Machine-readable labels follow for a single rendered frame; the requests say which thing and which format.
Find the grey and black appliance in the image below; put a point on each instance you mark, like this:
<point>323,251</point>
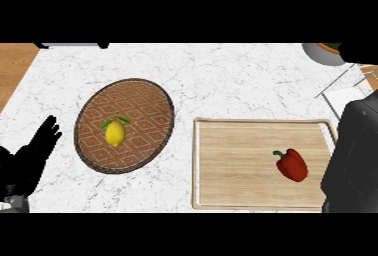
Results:
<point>68,44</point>

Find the red bell pepper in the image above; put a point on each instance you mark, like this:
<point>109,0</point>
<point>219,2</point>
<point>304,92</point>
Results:
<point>292,166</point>

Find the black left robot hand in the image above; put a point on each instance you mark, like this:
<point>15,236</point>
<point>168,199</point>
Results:
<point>30,160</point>

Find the orange and green object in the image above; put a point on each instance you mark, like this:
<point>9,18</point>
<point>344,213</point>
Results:
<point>328,46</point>

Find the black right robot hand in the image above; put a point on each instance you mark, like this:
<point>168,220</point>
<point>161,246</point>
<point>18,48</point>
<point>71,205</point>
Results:
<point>362,52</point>

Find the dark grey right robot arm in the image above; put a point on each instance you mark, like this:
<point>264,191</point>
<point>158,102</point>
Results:
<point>351,160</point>

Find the brown patterned oval tray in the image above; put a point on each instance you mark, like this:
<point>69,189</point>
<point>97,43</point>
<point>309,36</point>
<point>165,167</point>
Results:
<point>133,100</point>

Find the yellow squash with green leaves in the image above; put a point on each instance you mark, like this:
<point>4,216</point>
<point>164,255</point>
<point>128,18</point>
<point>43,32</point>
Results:
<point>115,133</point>

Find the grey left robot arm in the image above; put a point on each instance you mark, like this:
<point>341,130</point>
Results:
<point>13,204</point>

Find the pale wooden cutting board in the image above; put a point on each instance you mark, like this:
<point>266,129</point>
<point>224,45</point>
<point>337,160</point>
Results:
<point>236,166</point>

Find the grey round bowl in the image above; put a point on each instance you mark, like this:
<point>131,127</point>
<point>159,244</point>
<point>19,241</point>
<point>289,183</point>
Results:
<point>319,56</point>

